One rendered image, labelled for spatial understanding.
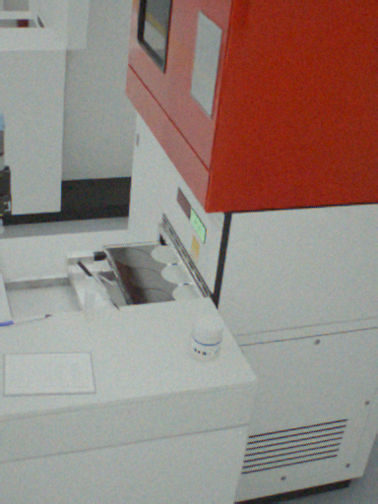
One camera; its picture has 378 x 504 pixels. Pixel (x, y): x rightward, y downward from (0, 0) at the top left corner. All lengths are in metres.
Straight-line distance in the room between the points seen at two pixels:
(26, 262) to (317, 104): 1.05
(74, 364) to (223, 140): 0.64
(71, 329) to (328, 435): 1.10
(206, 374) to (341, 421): 0.93
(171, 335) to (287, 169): 0.51
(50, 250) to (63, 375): 0.79
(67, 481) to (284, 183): 0.91
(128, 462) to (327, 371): 0.82
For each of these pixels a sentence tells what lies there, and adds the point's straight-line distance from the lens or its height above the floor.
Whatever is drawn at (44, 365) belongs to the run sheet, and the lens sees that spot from 1.93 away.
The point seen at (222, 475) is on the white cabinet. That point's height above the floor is 0.64.
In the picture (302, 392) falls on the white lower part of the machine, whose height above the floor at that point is 0.56.
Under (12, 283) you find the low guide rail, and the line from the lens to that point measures 2.42.
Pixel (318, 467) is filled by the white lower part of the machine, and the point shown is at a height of 0.18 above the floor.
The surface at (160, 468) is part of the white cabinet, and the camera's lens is 2.05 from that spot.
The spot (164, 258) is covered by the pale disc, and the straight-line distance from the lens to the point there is 2.46.
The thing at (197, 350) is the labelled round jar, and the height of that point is 0.99.
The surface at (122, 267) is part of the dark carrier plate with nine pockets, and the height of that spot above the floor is 0.90.
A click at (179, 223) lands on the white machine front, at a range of 2.40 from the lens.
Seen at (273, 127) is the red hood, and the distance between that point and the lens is 2.01.
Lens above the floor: 2.21
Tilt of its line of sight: 32 degrees down
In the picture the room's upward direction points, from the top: 7 degrees clockwise
